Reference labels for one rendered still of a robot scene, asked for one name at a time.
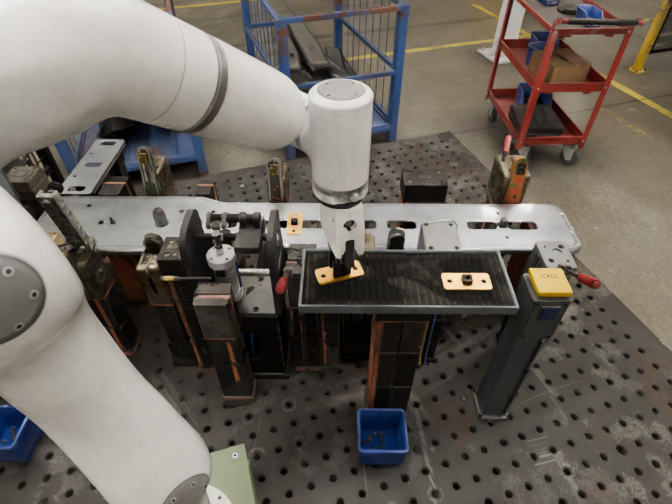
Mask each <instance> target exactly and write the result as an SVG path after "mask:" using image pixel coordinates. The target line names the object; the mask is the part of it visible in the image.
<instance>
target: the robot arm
mask: <svg viewBox="0 0 672 504"><path fill-rule="evenodd" d="M372 112H373V92H372V90H371V89H370V88H369V87H368V86H367V85H365V84H364V83H361V82H359V81H356V80H351V79H331V80H326V81H323V82H320V83H318V84H316V85H315V86H313V87H312V88H311V90H310V91H309V94H306V93H303V92H301V91H299V89H298V88H297V86H296V85H295V84H294V83H293V82H292V81H291V80H290V79H289V78H288V77H287V76H285V75H284V74H282V73H281V72H279V71H278V70H276V69H274V68H272V67H271V66H269V65H267V64H265V63H263V62H261V61H259V60H258V59H256V58H254V57H252V56H250V55H248V54H246V53H244V52H242V51H240V50H239V49H237V48H235V47H233V46H231V45H229V44H227V43H225V42H223V41H221V40H219V39H217V38H215V37H213V36H211V35H209V34H207V33H205V32H203V31H201V30H199V29H197V28H195V27H193V26H192V25H190V24H188V23H186V22H184V21H182V20H180V19H178V18H176V17H174V16H172V15H170V14H168V13H166V12H164V11H162V10H160V9H158V8H156V7H154V6H152V5H150V4H148V3H146V2H144V1H142V0H0V170H1V169H2V168H3V167H4V166H6V165H7V164H8V163H10V162H11V161H13V160H15V159H17V158H19V157H21V156H23V155H25V154H28V153H31V152H34V151H37V150H39V149H42V148H45V147H48V146H51V145H53V144H56V143H58V142H61V141H63V140H65V139H68V138H70V137H73V136H75V135H77V134H80V133H82V132H84V131H86V130H88V129H89V128H91V127H93V126H94V125H96V124H98V123H99V122H101V121H103V120H105V119H107V118H111V117H122V118H127V119H131V120H135V121H139V122H142V123H146V124H150V125H154V126H158V127H162V128H166V129H170V130H174V131H178V132H182V133H186V134H190V135H194V136H198V137H202V138H206V139H210V140H215V141H219V142H223V143H227V144H232V145H236V146H240V147H244V148H249V149H254V150H261V151H271V150H277V149H280V148H283V147H285V146H287V145H291V146H293V147H295V148H297V149H299V150H301V151H303V152H305V153H306V155H307V156H308V157H309V159H310V162H311V168H312V189H313V193H314V195H315V196H316V198H317V200H318V201H319V202H320V220H321V225H322V228H323V231H324V233H325V236H326V238H327V240H328V247H329V249H330V250H329V251H328V259H329V267H330V268H333V277H334V278H338V277H342V276H346V275H350V274H351V268H353V267H355V261H354V252H353V247H354V248H355V250H356V252H357V253H358V255H362V254H363V253H364V248H365V230H364V213H363V206H362V201H363V199H364V197H365V195H366V194H367V192H368V180H369V163H370V146H371V129H372ZM331 249H332V250H331ZM0 396H1V397H2V398H3V399H4V400H6V401H7V402H8V403H10V404H11V405H12V406H13V407H15V408H16V409H17V410H19V411H20V412H21V413H23V414H24V415H25V416H26V417H28V418H29V419H30V420H31V421H32V422H34V423H35V424H36V425H37V426H38V427H39V428H40V429H42V430H43V431H44V432H45V433H46V434H47V435H48V436H49V437H50V438H51V439H52V440H53V441H54V442H55V443H56V444H57V445H58V446H59V447H60V448H61V450H62V451H63V452H64V453H65V454H66V455H67V456H68V457H69V458H70V459H71V461H72V462H73V463H74V464H75V465H76V466H77V467H78V468H79V469H80V471H81V472H82V473H83V474H84V475H85V476H86V477H87V478H88V480H89V481H90V482H91V483H92V484H93V485H94V486H95V487H96V489H97V490H98V491H99V492H100V493H101V494H102V496H103V497H104V498H105V499H106V500H107V502H108V503H109V504H231V502H230V501H229V499H228V498H227V496H226V495H225V494H223V493H222V492H221V491H220V490H218V489H217V488H215V487H213V486H210V485H208V484H209V481H210V476H211V470H212V463H211V456H210V453H209V450H208V448H207V446H206V443H205V442H204V440H203V439H202V437H201V436H200V435H199V433H198V432H197V431H196V430H194V429H193V428H192V426H191V425H190V424H189V423H188V422H187V421H186V420H185V419H184V418H183V417H182V416H181V415H180V414H179V413H178V412H177V411H176V410H175V409H174V408H173V407H172V406H171V405H170V403H169V402H168V401H167V400H166V399H165V398H164V397H163V396H162V395H161V394H160V393H159V392H158V391H157V390H156V389H155V388H154V387H153V386H152V385H151V384H150V383H149V382H148V381H147V380H146V379H145V378H144V377H143V376H142V375H141V374H140V373H139V371H138V370H137V369H136V368H135V367H134V365H133V364H132V363H131V362H130V361H129V359H128V358H127V357H126V356H125V354H124V353H123V352H122V350H121V349H120V348H119V346H118V345H117V344H116V342H115V341H114V340H113V338H112V337H111V335H110V334H109V333H108V331H107V330H106V329H105V327H104V326H103V325H102V323H101V322H100V321H99V319H98V318H97V317H96V315H95V314H94V312H93V311H92V309H91V308H90V306H89V304H88V302H87V300H86V298H85V294H84V288H83V285H82V282H81V280H80V278H79V277H78V275H77V273H76V272H75V270H74V269H73V267H72V266H71V264H70V263H69V261H68V260H67V259H66V257H65V256H64V255H63V253H62V252H61V251H60V249H59V248H58V247H57V245H56V244H55V243H54V241H53V240H52V239H51V238H50V237H49V235H48V234H47V233H46V232H45V230H44V229H43V228H42V227H41V226H40V225H39V224H38V222H37V221H36V220H35V219H34V218H33V217H32V216H31V215H30V214H29V213H28V212H27V211H26V210H25V209H24V208H23V207H22V206H21V205H20V204H19V203H18V202H17V201H16V200H15V199H14V198H13V197H12V196H11V195H10V194H9V193H8V192H7V191H6V190H4V189H3V188H2V187H1V186H0Z"/></svg>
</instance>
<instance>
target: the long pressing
mask: <svg viewBox="0 0 672 504"><path fill-rule="evenodd" d="M62 198H63V199H64V201H65V202H66V204H67V205H68V207H69V208H70V210H71V211H72V213H73V214H74V215H75V217H76V218H77V220H78V221H79V223H80V224H81V226H82V227H83V229H84V230H85V232H86V233H87V234H88V236H94V237H95V238H96V240H97V243H96V246H97V248H98V250H99V252H100V254H101V255H142V253H143V251H144V248H145V246H144V245H143V239H144V236H145V233H147V232H156V233H158V234H160V235H161V236H162V238H163V240H165V238H166V237H179V232H180V227H181V225H182V221H183V219H184V216H185V213H186V211H187V210H188V209H196V210H197V211H198V213H199V216H200V220H201V221H202V227H203V230H204V232H205V233H212V232H213V231H215V230H212V228H211V229H206V227H205V222H206V220H205V215H206V214H207V212H212V211H215V212H214V213H213V214H222V213H223V212H228V214H239V212H246V213H247V214H253V213H254V212H260V213H261V215H264V216H265V221H268V220H269V215H270V210H278V211H279V218H280V221H288V215H289V213H290V212H297V213H303V221H302V222H304V221H321V220H320V203H225V202H220V201H217V200H213V199H210V198H206V197H185V196H63V197H62ZM88 205H91V206H89V207H87V206H88ZM362 206H363V213H364V222H375V224H376V228H374V229H364V230H365V232H369V233H371V234H373V235H374V236H375V244H376V250H386V246H387V240H388V233H389V231H390V230H391V229H390V228H388V225H387V223H388V222H414V223H415V225H416V228H415V229H404V230H405V236H406V241H405V245H404V250H416V249H417V243H418V237H419V231H420V224H421V223H422V222H453V223H455V224H456V227H457V231H458V235H459V238H460V242H461V246H462V249H463V250H498V251H500V254H531V252H532V250H533V247H534V245H535V243H536V242H537V241H563V242H565V244H566V246H567V248H568V249H569V251H570V253H571V254H576V253H578V252H579V251H580V250H581V248H582V244H581V242H580V240H579V238H578V236H577V234H576V232H575V231H574V229H573V227H572V225H571V223H570V222H569V220H568V218H567V216H566V214H565V213H564V212H563V211H562V210H561V209H560V208H558V207H556V206H553V205H548V204H392V203H362ZM156 207H160V208H162V209H163V210H164V211H165V213H166V216H167V219H168V224H167V225H166V226H164V227H157V226H156V225H155V222H154V219H153V216H152V211H153V209H154V208H156ZM180 211H183V212H182V213H180ZM497 213H499V214H497ZM110 217H112V218H113V220H114V222H115V223H114V224H111V222H110V219H109V218H110ZM502 217H507V218H508V223H509V222H521V223H534V224H535V226H536V228H537V229H535V230H522V229H510V228H509V227H508V225H509V224H508V225H507V228H500V227H498V226H497V223H499V222H500V219H501V218H502ZM100 220H102V222H104V223H103V224H99V221H100ZM37 222H38V224H39V225H40V226H41V227H42V228H43V229H44V230H45V232H59V233H60V235H61V237H62V238H63V240H64V242H65V240H66V238H65V237H64V235H63V234H62V233H61V231H60V230H59V229H58V227H57V226H56V225H55V223H54V222H53V221H52V219H51V218H50V217H49V215H48V214H47V213H46V211H44V212H43V214H42V215H41V216H40V218H39V219H38V220H37ZM468 222H492V223H494V224H495V226H496V229H470V228H468V225H467V223H468ZM281 233H282V239H283V246H284V251H286V252H287V248H288V247H289V245H290V244H316V245H317V249H329V247H328V240H327V238H326V236H325V233H324V231H323V228H302V230H301V234H300V235H287V234H286V228H281ZM506 237H508V238H506Z"/></svg>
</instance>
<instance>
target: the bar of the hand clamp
mask: <svg viewBox="0 0 672 504"><path fill-rule="evenodd" d="M48 189H49V191H48V192H47V193H45V192H44V191H43V190H39V192H38V194H37V195H36V199H37V201H38V202H39V203H40V205H41V206H42V209H43V210H45V211H46V213H47V214H48V215H49V217H50V218H51V219H52V221H53V222H54V223H55V225H56V226H57V227H58V229H59V230H60V231H61V233H62V234H63V235H64V237H65V238H66V239H67V241H68V242H70V241H74V240H76V239H79V240H80V241H81V242H82V244H83V245H84V247H85V248H86V249H87V251H89V250H88V248H87V246H86V239H87V237H88V234H87V233H86V232H85V230H84V229H83V227H82V226H81V224H80V223H79V221H78V220H77V218H76V217H75V215H74V214H73V213H72V211H71V210H70V208H69V207H68V205H67V204H66V202H65V201H64V199H63V198H62V196H61V195H60V194H59V193H62V192H63V191H64V187H63V185H62V184H61V183H59V182H56V181H51V182H49V184H48Z"/></svg>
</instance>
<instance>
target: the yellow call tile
mask: <svg viewBox="0 0 672 504"><path fill-rule="evenodd" d="M528 274H529V277H530V279H531V282H532V284H533V287H534V289H535V292H536V294H537V296H538V297H571V296H572V294H573V291H572V289H571V287H570V285H569V283H568V281H567V279H566V277H565V274H564V272H563V270H562V269H561V268H529V270H528Z"/></svg>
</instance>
